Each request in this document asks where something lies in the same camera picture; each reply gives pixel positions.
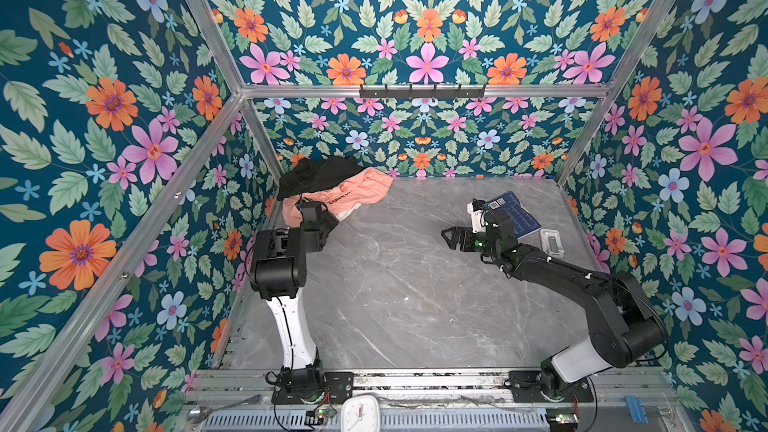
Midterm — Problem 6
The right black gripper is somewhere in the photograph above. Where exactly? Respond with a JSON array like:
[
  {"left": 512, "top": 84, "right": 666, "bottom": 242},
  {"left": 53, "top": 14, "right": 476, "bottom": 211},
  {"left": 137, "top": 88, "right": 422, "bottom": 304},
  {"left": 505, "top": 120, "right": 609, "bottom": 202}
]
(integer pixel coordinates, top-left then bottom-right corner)
[{"left": 441, "top": 226, "right": 500, "bottom": 261}]

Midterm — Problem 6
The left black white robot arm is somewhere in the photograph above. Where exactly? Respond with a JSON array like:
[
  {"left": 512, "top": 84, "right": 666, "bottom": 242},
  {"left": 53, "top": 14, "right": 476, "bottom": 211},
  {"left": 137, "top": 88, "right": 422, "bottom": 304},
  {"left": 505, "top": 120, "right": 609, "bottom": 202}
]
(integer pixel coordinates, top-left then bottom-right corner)
[{"left": 248, "top": 199, "right": 338, "bottom": 404}]

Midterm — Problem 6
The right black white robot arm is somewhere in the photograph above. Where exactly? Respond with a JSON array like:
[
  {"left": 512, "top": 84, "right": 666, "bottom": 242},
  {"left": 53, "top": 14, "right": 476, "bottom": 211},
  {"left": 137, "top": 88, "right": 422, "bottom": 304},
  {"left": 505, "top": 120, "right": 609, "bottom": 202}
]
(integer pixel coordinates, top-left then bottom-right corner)
[{"left": 441, "top": 210, "right": 668, "bottom": 401}]

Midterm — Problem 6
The black cloth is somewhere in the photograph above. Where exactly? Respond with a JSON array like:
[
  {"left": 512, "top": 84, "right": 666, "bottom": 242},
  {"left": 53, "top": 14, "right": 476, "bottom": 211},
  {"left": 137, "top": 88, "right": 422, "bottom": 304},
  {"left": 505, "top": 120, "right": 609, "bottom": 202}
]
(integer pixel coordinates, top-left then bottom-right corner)
[{"left": 277, "top": 156, "right": 364, "bottom": 201}]

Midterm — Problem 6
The pink cloth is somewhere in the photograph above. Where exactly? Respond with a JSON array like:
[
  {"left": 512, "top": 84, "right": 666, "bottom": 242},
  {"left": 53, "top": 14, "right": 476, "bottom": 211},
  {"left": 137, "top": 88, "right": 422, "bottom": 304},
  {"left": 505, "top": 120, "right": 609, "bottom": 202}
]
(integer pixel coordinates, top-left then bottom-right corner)
[{"left": 282, "top": 167, "right": 394, "bottom": 227}]

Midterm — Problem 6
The blue calibration card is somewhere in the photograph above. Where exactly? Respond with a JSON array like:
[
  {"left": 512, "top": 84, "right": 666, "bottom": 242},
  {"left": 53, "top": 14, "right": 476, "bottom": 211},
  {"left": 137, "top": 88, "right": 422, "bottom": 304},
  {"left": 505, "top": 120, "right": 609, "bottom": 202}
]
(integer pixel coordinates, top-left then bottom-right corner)
[{"left": 483, "top": 191, "right": 541, "bottom": 238}]

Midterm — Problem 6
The small white plastic holder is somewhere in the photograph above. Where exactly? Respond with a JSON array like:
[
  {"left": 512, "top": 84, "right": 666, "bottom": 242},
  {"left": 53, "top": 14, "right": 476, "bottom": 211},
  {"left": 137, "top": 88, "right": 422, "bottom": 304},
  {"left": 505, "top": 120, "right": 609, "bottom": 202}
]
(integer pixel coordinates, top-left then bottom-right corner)
[{"left": 539, "top": 228, "right": 565, "bottom": 259}]

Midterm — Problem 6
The white square timer clock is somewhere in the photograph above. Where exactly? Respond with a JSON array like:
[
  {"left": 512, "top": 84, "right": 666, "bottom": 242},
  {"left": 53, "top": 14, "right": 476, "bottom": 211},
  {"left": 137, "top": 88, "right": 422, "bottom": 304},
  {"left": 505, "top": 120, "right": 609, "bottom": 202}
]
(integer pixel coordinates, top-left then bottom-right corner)
[{"left": 340, "top": 395, "right": 382, "bottom": 432}]

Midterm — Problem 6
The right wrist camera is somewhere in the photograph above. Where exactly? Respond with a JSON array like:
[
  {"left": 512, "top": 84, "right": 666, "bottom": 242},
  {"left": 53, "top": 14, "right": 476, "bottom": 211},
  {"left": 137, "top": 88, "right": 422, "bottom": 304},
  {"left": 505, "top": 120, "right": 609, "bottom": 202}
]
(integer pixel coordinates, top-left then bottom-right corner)
[{"left": 467, "top": 199, "right": 486, "bottom": 234}]

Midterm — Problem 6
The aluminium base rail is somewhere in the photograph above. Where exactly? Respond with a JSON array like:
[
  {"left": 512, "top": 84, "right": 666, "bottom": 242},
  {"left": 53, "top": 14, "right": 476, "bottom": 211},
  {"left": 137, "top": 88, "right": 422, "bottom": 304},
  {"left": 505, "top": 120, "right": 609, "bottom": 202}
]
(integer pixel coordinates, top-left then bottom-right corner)
[{"left": 188, "top": 367, "right": 681, "bottom": 408}]

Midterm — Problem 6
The blue clip on rail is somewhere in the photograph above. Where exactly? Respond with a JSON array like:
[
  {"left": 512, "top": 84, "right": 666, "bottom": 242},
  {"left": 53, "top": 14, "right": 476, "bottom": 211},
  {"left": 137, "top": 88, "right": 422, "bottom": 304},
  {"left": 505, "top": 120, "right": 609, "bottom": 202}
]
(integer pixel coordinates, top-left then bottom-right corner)
[{"left": 625, "top": 396, "right": 649, "bottom": 424}]

